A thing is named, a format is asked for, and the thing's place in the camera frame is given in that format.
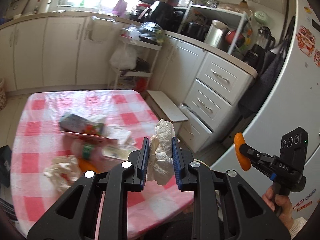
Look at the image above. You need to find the blue milk carton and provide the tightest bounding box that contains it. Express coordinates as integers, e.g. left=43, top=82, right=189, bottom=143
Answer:
left=59, top=112, right=106, bottom=136

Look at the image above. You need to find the white tissue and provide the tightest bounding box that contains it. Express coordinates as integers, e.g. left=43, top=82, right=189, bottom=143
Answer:
left=147, top=119, right=176, bottom=186
left=43, top=155, right=82, bottom=193

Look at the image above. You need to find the blue dustpan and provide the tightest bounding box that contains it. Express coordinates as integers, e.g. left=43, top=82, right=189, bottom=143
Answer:
left=0, top=145, right=12, bottom=187

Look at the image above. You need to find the floral shopping bag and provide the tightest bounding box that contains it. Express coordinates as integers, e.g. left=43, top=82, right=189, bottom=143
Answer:
left=0, top=78, right=7, bottom=111

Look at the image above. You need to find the purple container on sill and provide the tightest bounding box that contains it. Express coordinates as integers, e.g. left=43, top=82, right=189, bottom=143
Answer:
left=112, top=0, right=127, bottom=17

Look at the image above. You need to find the white drawer cabinet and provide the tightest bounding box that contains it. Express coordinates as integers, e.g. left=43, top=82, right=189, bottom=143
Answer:
left=178, top=53, right=257, bottom=153

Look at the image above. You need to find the long orange peel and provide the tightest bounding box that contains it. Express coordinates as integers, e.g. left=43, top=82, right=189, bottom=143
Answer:
left=234, top=132, right=252, bottom=172

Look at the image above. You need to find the white refrigerator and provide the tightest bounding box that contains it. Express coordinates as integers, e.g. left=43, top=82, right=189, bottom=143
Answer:
left=209, top=0, right=320, bottom=215

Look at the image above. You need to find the curled orange peel piece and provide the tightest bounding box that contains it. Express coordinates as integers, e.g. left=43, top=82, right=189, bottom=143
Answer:
left=78, top=158, right=100, bottom=174

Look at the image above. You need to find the white rolling shelf cart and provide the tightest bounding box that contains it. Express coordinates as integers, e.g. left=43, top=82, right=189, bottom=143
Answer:
left=108, top=35, right=162, bottom=89

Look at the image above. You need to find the steel thermos pot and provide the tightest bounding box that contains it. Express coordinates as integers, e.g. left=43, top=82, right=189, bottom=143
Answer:
left=204, top=20, right=229, bottom=51

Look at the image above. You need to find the yellow red snack bag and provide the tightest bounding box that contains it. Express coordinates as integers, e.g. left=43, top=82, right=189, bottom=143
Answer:
left=62, top=131, right=118, bottom=145

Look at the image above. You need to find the person's right hand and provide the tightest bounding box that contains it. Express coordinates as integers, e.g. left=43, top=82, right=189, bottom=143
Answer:
left=262, top=187, right=294, bottom=230

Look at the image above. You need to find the pink checkered tablecloth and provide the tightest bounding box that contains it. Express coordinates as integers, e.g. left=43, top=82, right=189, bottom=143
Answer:
left=10, top=90, right=158, bottom=235

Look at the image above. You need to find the white plastic bag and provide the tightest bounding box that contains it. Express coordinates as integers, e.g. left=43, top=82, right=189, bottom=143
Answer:
left=109, top=44, right=137, bottom=70

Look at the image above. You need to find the white step stool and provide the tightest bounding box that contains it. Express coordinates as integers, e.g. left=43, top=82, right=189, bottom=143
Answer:
left=146, top=90, right=188, bottom=134

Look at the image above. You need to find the black cooking pot on shelf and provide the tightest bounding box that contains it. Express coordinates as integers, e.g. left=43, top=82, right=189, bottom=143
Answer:
left=182, top=22, right=209, bottom=42

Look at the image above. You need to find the hanging white bin on cabinet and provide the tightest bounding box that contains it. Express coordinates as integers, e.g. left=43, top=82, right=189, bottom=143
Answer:
left=87, top=16, right=116, bottom=42

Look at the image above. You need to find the white electric kettle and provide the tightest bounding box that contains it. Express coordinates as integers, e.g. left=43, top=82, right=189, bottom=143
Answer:
left=38, top=0, right=53, bottom=14

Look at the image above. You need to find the black air fryer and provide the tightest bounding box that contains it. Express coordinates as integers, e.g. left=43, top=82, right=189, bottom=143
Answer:
left=146, top=1, right=174, bottom=29

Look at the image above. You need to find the clear plastic bottle green label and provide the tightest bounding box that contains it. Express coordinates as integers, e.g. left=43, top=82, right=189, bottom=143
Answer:
left=71, top=139, right=135, bottom=172

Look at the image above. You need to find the dark plastic bag on cart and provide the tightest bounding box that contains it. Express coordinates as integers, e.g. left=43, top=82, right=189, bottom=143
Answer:
left=137, top=22, right=165, bottom=46

